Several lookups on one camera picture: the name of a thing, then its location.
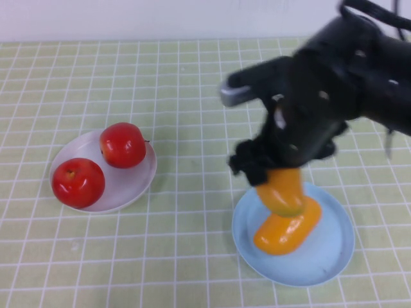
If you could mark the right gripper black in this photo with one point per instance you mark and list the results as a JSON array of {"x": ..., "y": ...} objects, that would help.
[{"x": 298, "y": 141}]

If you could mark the orange mango with reddish end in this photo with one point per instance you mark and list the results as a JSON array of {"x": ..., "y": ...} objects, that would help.
[{"x": 282, "y": 195}]

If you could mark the yellow-orange mango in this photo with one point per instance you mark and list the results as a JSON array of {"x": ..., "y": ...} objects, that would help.
[{"x": 282, "y": 237}]

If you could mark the red apple with long stem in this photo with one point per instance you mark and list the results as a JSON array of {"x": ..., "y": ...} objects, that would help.
[{"x": 122, "y": 146}]

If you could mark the red apple with short stem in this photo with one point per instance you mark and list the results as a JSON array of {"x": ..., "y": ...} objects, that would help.
[{"x": 77, "y": 186}]

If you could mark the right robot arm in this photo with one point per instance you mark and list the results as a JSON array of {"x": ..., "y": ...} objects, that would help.
[{"x": 369, "y": 80}]

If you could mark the light blue round plate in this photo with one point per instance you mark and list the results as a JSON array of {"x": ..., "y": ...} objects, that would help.
[{"x": 330, "y": 256}]

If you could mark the white round plate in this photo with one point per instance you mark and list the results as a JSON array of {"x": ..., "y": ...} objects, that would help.
[{"x": 128, "y": 183}]

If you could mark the green checkered tablecloth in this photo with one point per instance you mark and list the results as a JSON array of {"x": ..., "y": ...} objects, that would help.
[{"x": 128, "y": 80}]

